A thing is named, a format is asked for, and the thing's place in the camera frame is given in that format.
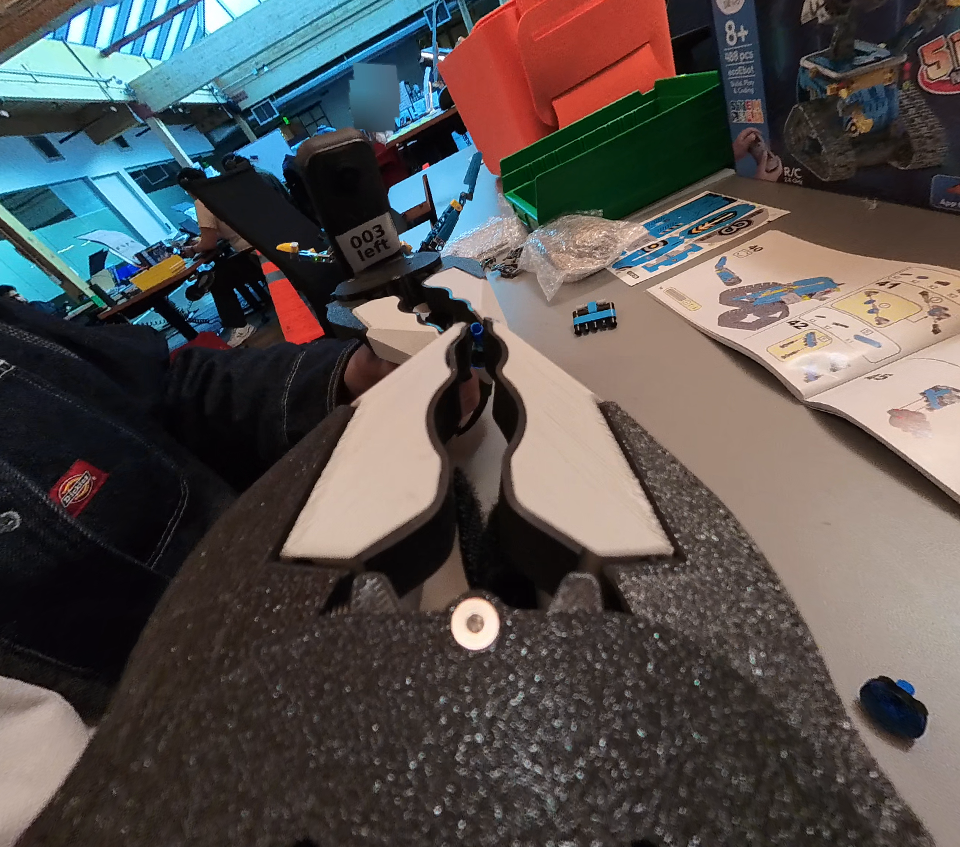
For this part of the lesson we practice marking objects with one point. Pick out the blue pin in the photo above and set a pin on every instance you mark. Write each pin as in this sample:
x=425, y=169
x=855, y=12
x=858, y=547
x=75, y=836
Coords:
x=476, y=337

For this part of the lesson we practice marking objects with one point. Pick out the clear plastic parts bag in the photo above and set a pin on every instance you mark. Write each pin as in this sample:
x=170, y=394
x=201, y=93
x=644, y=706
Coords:
x=577, y=251
x=484, y=243

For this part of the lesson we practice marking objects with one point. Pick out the robot kit box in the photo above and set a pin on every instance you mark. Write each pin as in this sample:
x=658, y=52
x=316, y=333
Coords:
x=847, y=52

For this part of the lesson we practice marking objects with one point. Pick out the black blue brick assembly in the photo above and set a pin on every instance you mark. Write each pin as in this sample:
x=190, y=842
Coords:
x=595, y=318

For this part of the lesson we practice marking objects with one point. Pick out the instruction booklet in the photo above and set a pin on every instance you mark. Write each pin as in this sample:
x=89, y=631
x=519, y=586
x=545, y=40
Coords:
x=825, y=322

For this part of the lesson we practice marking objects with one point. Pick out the green plastic bin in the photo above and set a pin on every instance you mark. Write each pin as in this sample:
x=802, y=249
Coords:
x=622, y=164

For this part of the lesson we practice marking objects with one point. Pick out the grey desk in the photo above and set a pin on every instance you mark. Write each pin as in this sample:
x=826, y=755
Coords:
x=712, y=449

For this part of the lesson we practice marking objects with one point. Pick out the person's left hand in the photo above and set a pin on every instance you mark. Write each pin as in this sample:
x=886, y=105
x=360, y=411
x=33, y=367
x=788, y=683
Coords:
x=364, y=374

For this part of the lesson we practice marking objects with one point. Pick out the blue sticker sheet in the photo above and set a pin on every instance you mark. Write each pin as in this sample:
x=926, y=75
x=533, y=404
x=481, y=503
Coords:
x=690, y=236

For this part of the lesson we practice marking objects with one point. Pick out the person's white shirt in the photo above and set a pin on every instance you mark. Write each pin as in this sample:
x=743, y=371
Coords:
x=30, y=749

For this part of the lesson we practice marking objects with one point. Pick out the orange bin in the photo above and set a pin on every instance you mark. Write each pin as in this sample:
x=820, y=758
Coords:
x=585, y=52

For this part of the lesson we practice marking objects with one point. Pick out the black background office chair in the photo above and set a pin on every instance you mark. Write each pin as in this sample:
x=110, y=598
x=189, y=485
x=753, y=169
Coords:
x=277, y=224

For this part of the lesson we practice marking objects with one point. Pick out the person's denim jacket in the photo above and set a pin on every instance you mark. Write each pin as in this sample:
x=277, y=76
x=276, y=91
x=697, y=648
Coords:
x=90, y=487

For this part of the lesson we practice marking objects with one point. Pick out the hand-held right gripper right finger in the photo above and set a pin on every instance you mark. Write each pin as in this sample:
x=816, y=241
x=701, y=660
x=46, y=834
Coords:
x=577, y=479

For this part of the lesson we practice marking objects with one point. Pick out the cluttered wooden work table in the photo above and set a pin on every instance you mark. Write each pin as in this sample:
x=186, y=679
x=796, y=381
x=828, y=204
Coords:
x=157, y=281

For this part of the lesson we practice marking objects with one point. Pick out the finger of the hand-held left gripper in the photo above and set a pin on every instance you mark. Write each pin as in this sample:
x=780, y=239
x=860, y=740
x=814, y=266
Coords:
x=394, y=333
x=469, y=292

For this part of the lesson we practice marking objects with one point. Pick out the white background table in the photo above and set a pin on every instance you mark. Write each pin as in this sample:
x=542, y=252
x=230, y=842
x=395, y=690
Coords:
x=435, y=187

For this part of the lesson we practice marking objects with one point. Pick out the person's left forearm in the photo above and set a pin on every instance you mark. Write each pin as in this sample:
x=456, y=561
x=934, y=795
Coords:
x=255, y=397

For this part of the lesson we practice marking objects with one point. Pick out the blue translucent round plate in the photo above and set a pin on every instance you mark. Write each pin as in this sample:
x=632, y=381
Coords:
x=892, y=708

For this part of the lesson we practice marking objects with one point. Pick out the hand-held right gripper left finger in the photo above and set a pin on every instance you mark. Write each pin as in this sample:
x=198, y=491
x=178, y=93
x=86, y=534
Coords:
x=367, y=479

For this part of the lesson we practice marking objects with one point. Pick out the orange white striped cone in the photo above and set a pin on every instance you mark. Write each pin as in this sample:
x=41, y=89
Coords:
x=292, y=307

